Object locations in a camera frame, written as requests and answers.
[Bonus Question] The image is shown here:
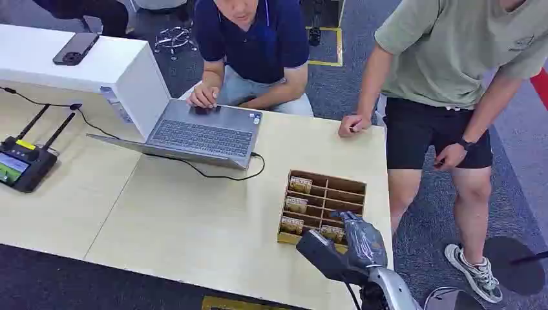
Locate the standing person's right hand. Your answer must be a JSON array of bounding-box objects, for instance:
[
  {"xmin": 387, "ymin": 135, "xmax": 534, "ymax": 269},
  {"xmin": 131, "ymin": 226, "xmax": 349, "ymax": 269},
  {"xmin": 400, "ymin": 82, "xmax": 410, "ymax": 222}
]
[{"xmin": 337, "ymin": 114, "xmax": 372, "ymax": 139}]

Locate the standing person's left hand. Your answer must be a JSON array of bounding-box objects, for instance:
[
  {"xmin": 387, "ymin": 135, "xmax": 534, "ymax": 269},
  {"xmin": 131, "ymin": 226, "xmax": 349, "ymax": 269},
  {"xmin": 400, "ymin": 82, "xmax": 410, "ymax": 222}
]
[{"xmin": 432, "ymin": 143, "xmax": 468, "ymax": 173}]

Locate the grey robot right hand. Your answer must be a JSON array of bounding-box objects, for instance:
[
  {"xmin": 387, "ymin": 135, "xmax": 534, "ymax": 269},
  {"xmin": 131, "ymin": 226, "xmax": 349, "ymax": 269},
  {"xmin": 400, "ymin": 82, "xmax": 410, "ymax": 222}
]
[{"xmin": 330, "ymin": 210, "xmax": 389, "ymax": 270}]

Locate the seated person's right hand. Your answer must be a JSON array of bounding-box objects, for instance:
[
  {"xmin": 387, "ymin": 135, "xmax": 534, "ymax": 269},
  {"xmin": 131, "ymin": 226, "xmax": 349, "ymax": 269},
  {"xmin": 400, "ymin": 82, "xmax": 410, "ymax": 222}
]
[{"xmin": 186, "ymin": 83, "xmax": 221, "ymax": 110}]

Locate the printed card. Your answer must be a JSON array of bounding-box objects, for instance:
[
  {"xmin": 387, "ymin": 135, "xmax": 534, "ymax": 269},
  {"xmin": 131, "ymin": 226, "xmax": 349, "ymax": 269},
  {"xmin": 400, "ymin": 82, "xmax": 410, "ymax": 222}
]
[
  {"xmin": 288, "ymin": 176, "xmax": 313, "ymax": 195},
  {"xmin": 284, "ymin": 196, "xmax": 309, "ymax": 215},
  {"xmin": 320, "ymin": 225, "xmax": 346, "ymax": 244},
  {"xmin": 280, "ymin": 216, "xmax": 305, "ymax": 236}
]

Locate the grey laptop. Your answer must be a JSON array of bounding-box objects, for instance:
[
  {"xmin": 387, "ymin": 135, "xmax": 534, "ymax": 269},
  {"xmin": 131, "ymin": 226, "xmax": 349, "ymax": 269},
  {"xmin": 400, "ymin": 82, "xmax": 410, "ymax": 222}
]
[{"xmin": 86, "ymin": 98, "xmax": 263, "ymax": 171}]

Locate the wooden card box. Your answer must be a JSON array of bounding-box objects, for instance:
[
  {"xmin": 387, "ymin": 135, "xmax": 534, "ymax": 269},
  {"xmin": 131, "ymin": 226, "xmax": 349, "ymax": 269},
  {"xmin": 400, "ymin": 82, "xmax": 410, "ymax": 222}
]
[{"xmin": 277, "ymin": 169, "xmax": 368, "ymax": 254}]

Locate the chrome office chair base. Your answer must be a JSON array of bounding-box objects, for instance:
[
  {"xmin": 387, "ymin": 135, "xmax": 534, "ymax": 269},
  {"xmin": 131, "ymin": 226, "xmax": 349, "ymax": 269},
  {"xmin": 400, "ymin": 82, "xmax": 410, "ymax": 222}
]
[{"xmin": 153, "ymin": 26, "xmax": 198, "ymax": 61}]

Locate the seated person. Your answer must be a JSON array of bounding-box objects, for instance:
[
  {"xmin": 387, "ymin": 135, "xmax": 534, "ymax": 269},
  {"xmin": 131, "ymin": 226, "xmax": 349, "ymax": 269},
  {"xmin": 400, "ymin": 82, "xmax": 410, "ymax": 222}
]
[{"xmin": 186, "ymin": 0, "xmax": 315, "ymax": 118}]

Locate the standing person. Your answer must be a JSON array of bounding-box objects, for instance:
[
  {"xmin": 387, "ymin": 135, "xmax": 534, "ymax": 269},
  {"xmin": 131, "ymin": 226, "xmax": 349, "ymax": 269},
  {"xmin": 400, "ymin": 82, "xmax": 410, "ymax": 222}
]
[{"xmin": 337, "ymin": 0, "xmax": 548, "ymax": 305}]

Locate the pale sneaker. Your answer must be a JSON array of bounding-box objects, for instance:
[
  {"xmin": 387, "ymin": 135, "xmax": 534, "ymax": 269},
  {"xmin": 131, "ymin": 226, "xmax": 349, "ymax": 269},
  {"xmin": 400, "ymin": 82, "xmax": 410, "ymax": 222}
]
[{"xmin": 443, "ymin": 243, "xmax": 504, "ymax": 305}]

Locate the black equipment stand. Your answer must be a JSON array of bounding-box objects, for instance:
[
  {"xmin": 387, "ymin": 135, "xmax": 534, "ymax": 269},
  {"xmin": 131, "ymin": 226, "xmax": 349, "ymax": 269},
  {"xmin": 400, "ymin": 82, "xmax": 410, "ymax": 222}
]
[{"xmin": 299, "ymin": 0, "xmax": 346, "ymax": 47}]

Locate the black round floor base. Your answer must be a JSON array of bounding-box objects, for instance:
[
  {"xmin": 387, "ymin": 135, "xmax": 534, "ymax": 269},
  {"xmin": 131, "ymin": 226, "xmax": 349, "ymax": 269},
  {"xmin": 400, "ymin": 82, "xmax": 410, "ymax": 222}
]
[{"xmin": 483, "ymin": 236, "xmax": 547, "ymax": 297}]

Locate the black smartphone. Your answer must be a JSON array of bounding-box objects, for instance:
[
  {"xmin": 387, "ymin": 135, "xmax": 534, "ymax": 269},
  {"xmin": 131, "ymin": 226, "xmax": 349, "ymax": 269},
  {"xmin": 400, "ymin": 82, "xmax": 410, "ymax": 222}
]
[{"xmin": 52, "ymin": 32, "xmax": 101, "ymax": 67}]

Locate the yellow floor tape strip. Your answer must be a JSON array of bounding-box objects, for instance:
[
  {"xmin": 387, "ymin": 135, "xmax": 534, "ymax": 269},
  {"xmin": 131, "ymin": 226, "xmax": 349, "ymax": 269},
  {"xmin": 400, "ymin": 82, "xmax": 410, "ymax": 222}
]
[{"xmin": 201, "ymin": 295, "xmax": 296, "ymax": 310}]

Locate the white cabinet box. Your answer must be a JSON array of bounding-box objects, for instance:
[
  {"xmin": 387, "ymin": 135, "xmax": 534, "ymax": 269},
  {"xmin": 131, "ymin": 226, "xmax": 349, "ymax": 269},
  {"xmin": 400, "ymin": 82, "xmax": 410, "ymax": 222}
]
[{"xmin": 0, "ymin": 23, "xmax": 173, "ymax": 141}]

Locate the black remote controller with antennas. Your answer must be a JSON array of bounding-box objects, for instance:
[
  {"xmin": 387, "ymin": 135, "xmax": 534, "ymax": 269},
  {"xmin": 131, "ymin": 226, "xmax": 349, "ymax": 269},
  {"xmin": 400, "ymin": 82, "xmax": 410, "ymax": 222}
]
[{"xmin": 0, "ymin": 103, "xmax": 77, "ymax": 194}]

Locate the dark wrist camera box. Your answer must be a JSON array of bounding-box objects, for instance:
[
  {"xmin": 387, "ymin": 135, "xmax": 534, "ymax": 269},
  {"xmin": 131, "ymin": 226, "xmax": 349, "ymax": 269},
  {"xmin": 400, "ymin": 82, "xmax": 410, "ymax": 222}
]
[{"xmin": 295, "ymin": 230, "xmax": 370, "ymax": 287}]

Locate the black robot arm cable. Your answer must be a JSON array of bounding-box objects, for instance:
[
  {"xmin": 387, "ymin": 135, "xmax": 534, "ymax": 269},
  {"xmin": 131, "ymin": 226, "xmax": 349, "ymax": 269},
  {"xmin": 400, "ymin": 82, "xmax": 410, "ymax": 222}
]
[{"xmin": 343, "ymin": 281, "xmax": 363, "ymax": 310}]

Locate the black laptop cable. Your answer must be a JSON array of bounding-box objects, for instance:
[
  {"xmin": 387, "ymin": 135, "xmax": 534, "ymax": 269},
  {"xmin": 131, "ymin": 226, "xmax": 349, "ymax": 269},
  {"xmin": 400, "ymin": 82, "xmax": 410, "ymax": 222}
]
[{"xmin": 143, "ymin": 151, "xmax": 267, "ymax": 182}]

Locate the thin black cable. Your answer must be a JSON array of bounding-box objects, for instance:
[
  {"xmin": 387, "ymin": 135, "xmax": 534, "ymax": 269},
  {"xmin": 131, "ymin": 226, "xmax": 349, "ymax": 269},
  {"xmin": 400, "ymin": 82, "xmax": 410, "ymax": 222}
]
[{"xmin": 0, "ymin": 86, "xmax": 122, "ymax": 141}]

